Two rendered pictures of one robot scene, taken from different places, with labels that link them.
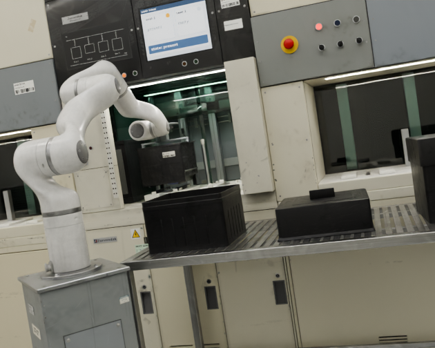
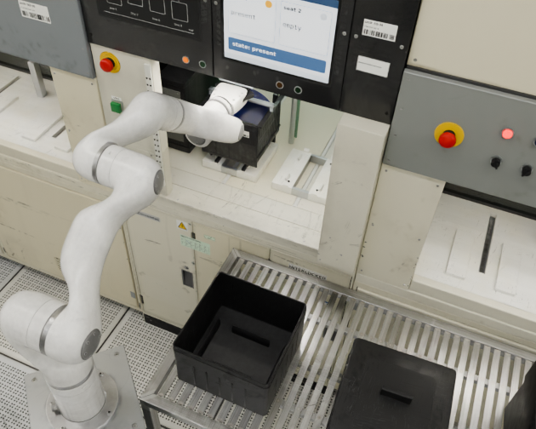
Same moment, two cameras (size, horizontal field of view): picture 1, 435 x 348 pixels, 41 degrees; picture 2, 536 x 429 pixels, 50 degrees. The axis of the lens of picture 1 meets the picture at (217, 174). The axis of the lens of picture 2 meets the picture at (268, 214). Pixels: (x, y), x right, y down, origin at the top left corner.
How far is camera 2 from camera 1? 1.62 m
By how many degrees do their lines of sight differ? 43
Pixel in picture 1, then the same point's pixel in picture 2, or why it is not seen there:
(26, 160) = (15, 340)
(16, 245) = (42, 174)
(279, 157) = (375, 238)
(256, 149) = (348, 231)
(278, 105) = (398, 191)
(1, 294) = (30, 207)
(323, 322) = not seen: hidden behind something
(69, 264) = (76, 417)
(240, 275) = not seen: hidden behind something
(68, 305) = not seen: outside the picture
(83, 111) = (99, 247)
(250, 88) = (366, 171)
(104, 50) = (158, 11)
